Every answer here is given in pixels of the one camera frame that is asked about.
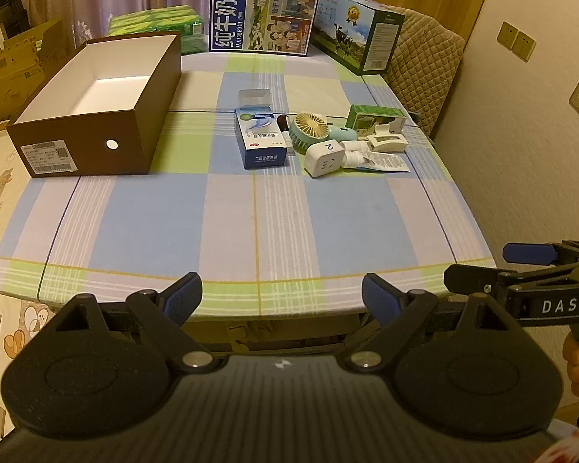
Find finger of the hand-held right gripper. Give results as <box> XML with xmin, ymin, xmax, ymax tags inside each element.
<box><xmin>443</xmin><ymin>263</ymin><xmax>579</xmax><ymax>300</ymax></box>
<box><xmin>503</xmin><ymin>240</ymin><xmax>579</xmax><ymax>267</ymax></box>

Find white hair clip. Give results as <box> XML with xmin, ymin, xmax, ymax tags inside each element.
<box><xmin>366</xmin><ymin>123</ymin><xmax>409</xmax><ymax>154</ymax></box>

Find dark spray bottle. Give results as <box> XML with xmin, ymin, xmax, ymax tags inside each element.
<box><xmin>276</xmin><ymin>114</ymin><xmax>296</xmax><ymax>156</ymax></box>

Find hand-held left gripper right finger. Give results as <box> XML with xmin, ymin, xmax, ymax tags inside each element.
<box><xmin>346</xmin><ymin>272</ymin><xmax>511</xmax><ymax>373</ymax></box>

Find blue milk carton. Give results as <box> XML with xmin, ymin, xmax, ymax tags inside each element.
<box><xmin>208</xmin><ymin>0</ymin><xmax>322</xmax><ymax>57</ymax></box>

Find green tissue pack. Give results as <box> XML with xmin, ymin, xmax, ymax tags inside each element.
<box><xmin>107</xmin><ymin>5</ymin><xmax>206</xmax><ymax>55</ymax></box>

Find blue medicine box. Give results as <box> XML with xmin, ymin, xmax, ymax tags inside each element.
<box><xmin>235</xmin><ymin>106</ymin><xmax>290</xmax><ymax>171</ymax></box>

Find clear plastic box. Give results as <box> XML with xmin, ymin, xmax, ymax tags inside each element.
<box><xmin>238</xmin><ymin>89</ymin><xmax>272</xmax><ymax>109</ymax></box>

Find white plug adapter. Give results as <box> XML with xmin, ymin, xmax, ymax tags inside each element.
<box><xmin>304</xmin><ymin>139</ymin><xmax>347</xmax><ymax>179</ymax></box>

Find teal handheld fan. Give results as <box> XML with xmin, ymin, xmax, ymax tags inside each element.
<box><xmin>289</xmin><ymin>112</ymin><xmax>359</xmax><ymax>151</ymax></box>

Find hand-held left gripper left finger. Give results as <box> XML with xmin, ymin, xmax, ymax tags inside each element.
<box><xmin>53</xmin><ymin>272</ymin><xmax>219</xmax><ymax>373</ymax></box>

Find cartoon printed cloth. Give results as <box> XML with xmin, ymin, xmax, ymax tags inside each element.
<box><xmin>0</xmin><ymin>125</ymin><xmax>46</xmax><ymax>396</ymax></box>

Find quilted beige chair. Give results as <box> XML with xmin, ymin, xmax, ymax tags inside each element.
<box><xmin>383</xmin><ymin>8</ymin><xmax>465</xmax><ymax>137</ymax></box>

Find brown cardboard box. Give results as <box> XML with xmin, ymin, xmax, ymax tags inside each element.
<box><xmin>6</xmin><ymin>31</ymin><xmax>183</xmax><ymax>177</ymax></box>

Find green cow milk carton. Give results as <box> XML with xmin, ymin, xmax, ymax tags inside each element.
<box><xmin>310</xmin><ymin>0</ymin><xmax>406</xmax><ymax>76</ymax></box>

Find small green box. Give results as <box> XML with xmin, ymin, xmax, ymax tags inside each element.
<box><xmin>346</xmin><ymin>105</ymin><xmax>407</xmax><ymax>137</ymax></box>

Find open corrugated cardboard box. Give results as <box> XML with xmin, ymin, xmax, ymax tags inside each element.
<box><xmin>0</xmin><ymin>18</ymin><xmax>63</xmax><ymax>126</ymax></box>

